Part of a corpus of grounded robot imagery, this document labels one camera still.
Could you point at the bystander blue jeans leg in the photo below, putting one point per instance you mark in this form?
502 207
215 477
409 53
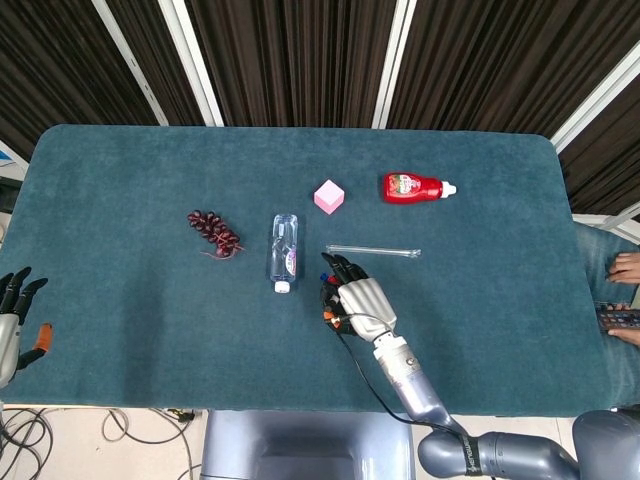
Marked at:
597 270

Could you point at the red ketchup squeeze bottle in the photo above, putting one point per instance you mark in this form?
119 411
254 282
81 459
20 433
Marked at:
410 188

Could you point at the clear glass tube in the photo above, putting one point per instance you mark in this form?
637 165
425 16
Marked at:
372 250

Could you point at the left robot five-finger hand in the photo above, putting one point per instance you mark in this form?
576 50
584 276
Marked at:
6 345

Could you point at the black remote control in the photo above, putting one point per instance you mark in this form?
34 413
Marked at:
620 320

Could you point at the thin white frame post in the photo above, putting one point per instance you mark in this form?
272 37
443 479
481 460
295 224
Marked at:
131 62

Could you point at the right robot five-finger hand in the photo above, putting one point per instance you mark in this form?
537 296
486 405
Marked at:
365 305

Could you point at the dark red grape bunch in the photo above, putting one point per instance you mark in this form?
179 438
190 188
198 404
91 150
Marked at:
212 231

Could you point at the teal velvet table cloth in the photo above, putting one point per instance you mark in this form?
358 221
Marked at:
150 325

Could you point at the black cup with pens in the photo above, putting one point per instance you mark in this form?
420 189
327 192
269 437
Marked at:
327 297

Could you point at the dark brown pleated curtain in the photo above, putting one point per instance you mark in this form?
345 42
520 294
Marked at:
300 60

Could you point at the double white frame post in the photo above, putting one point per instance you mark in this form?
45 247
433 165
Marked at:
597 100

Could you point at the white metal floor frame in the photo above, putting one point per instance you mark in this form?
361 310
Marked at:
607 222

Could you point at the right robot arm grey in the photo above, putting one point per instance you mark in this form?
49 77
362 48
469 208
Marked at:
410 380

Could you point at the white board with blue print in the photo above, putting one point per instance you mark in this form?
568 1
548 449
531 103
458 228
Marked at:
9 160

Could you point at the pink cube block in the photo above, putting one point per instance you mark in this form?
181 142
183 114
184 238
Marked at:
328 196

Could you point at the bystander bare hand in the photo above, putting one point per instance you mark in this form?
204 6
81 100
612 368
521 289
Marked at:
627 269
627 337

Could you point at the grey-blue robot torso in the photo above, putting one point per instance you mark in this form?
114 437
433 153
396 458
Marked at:
307 445

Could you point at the clear plastic water bottle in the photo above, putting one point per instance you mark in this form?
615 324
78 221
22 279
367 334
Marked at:
285 250

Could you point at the wide white frame post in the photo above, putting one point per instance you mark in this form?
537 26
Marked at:
192 62
394 62

